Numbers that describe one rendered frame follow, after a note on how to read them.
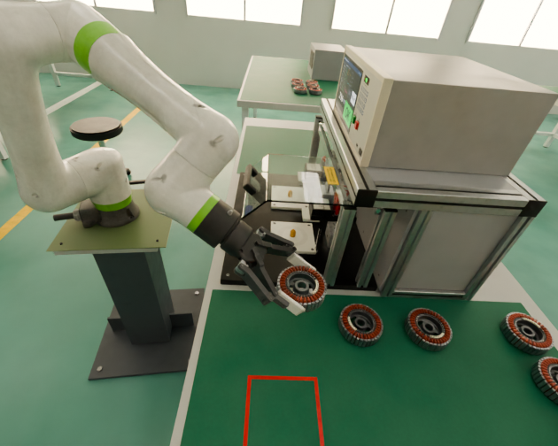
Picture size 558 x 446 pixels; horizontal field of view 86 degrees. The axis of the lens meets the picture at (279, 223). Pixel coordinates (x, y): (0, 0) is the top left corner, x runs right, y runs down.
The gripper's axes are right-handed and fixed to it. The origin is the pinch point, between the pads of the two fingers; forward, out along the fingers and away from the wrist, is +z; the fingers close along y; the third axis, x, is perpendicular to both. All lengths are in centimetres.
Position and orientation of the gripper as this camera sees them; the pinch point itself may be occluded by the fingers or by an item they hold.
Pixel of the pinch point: (300, 286)
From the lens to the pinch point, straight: 69.1
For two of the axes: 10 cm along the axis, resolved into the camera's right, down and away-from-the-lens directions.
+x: 5.7, -5.3, -6.3
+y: -2.9, 5.9, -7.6
